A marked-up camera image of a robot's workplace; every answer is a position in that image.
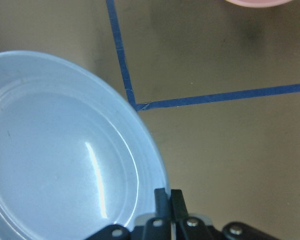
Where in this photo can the blue plate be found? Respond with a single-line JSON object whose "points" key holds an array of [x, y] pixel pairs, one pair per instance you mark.
{"points": [[74, 155]]}

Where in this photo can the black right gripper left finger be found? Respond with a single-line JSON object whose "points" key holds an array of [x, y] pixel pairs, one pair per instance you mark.
{"points": [[157, 227]]}

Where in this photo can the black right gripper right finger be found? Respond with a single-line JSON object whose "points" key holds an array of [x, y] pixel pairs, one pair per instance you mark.
{"points": [[190, 227]]}

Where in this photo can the pink bowl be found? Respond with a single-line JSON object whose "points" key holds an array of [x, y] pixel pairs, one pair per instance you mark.
{"points": [[258, 3]]}

